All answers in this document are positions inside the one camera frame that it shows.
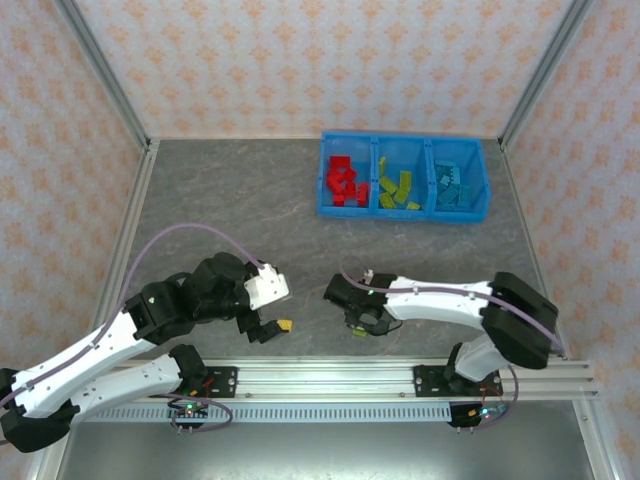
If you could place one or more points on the green lego brick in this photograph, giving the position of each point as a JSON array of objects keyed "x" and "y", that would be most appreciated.
[
  {"x": 401, "y": 196},
  {"x": 405, "y": 181},
  {"x": 382, "y": 167},
  {"x": 358, "y": 331},
  {"x": 386, "y": 201},
  {"x": 388, "y": 185},
  {"x": 413, "y": 205}
]

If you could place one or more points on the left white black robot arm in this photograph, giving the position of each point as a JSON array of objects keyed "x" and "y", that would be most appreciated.
[{"x": 75, "y": 355}]

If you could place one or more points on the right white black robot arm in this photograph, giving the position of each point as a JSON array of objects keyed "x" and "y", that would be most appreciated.
[{"x": 440, "y": 302}]

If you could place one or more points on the blue plastic bin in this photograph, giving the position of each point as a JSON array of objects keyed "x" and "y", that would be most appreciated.
[
  {"x": 345, "y": 212},
  {"x": 400, "y": 150},
  {"x": 472, "y": 160}
]

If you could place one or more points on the small circuit board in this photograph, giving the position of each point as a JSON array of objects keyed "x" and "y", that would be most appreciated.
[
  {"x": 485, "y": 412},
  {"x": 190, "y": 411}
]

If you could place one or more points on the wide aluminium base rail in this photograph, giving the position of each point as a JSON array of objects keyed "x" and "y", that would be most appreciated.
[{"x": 325, "y": 377}]

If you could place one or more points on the aluminium side rail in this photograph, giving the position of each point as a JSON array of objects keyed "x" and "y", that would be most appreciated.
[
  {"x": 525, "y": 225},
  {"x": 125, "y": 240}
]

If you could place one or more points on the aluminium frame post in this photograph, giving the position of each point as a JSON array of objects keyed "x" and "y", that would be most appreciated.
[
  {"x": 110, "y": 85},
  {"x": 545, "y": 75}
]

